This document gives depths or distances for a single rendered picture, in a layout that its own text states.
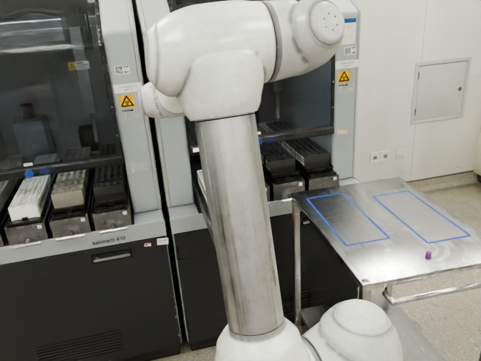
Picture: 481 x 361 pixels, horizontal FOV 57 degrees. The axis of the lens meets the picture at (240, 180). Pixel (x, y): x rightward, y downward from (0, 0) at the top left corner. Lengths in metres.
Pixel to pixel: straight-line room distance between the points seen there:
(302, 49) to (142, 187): 1.19
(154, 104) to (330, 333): 0.73
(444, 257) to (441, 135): 2.40
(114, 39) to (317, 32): 1.05
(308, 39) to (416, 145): 2.93
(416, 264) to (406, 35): 2.24
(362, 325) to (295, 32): 0.51
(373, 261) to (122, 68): 1.06
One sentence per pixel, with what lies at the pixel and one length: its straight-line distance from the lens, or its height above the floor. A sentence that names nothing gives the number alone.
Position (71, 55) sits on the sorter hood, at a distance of 1.66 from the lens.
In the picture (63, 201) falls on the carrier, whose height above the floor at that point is 0.85.
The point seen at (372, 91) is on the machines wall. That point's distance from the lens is 3.26.
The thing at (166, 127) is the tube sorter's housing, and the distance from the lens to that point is 1.71.
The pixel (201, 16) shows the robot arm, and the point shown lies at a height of 1.50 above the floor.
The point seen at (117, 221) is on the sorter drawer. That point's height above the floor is 0.76.
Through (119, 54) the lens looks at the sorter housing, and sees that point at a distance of 1.66.
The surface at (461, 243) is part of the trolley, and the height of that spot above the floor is 0.82.
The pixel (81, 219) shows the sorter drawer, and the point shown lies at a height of 0.79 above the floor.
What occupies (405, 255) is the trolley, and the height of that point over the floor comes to 0.82.
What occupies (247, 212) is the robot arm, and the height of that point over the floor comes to 1.21.
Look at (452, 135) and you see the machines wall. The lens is 3.76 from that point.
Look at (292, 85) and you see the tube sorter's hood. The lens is 1.78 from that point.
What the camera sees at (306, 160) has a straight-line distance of 1.89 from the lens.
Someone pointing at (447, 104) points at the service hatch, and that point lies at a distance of 3.64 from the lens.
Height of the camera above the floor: 1.53
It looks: 23 degrees down
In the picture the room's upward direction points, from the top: 4 degrees counter-clockwise
